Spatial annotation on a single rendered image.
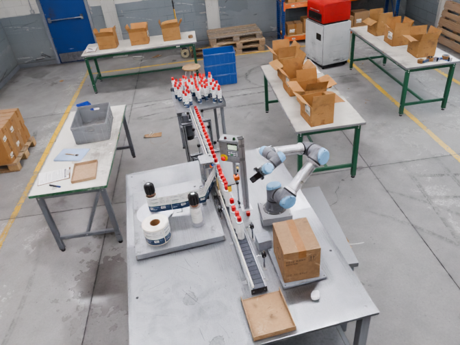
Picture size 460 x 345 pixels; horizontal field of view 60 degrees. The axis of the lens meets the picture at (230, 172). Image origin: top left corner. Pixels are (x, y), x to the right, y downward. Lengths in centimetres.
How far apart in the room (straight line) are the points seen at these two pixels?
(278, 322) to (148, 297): 87
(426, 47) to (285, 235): 460
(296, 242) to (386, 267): 162
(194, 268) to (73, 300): 161
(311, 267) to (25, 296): 285
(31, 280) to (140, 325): 208
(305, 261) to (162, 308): 97
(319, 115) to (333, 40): 391
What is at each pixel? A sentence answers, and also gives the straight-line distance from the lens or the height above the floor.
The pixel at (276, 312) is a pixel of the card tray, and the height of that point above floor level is 83.
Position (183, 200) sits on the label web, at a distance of 325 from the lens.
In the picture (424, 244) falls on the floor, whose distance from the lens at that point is 441.
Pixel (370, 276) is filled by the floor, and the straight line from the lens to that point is 398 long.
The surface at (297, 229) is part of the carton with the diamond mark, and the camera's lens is 270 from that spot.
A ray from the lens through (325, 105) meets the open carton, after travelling 452.
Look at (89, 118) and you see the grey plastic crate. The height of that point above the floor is 84.
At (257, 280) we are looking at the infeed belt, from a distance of 272.
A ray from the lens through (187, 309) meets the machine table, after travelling 270.
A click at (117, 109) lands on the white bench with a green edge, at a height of 80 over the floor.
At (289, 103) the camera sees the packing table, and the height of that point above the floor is 78.
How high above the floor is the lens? 296
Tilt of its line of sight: 34 degrees down
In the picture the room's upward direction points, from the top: 6 degrees counter-clockwise
